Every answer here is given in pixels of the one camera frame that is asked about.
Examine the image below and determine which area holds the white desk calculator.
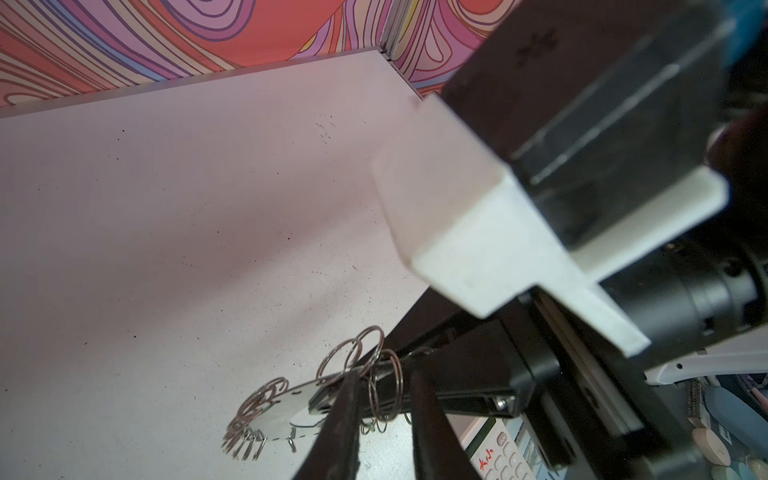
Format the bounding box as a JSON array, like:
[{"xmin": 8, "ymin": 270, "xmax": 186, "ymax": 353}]
[{"xmin": 459, "ymin": 417, "xmax": 536, "ymax": 479}]

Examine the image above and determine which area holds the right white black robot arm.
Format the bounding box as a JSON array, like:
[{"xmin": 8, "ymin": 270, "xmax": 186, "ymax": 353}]
[{"xmin": 376, "ymin": 109, "xmax": 767, "ymax": 479}]

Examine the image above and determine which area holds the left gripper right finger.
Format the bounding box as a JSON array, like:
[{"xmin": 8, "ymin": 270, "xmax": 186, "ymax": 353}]
[{"xmin": 409, "ymin": 371, "xmax": 480, "ymax": 480}]

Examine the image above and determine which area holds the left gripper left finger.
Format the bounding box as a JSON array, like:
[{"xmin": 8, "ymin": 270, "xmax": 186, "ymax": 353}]
[{"xmin": 294, "ymin": 371, "xmax": 362, "ymax": 480}]

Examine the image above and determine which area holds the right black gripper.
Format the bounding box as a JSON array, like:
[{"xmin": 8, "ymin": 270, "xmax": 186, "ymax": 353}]
[{"xmin": 308, "ymin": 290, "xmax": 702, "ymax": 479}]

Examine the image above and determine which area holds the metal disc with keyrings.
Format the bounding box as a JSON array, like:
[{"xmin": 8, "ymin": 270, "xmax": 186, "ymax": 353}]
[{"xmin": 221, "ymin": 325, "xmax": 431, "ymax": 461}]

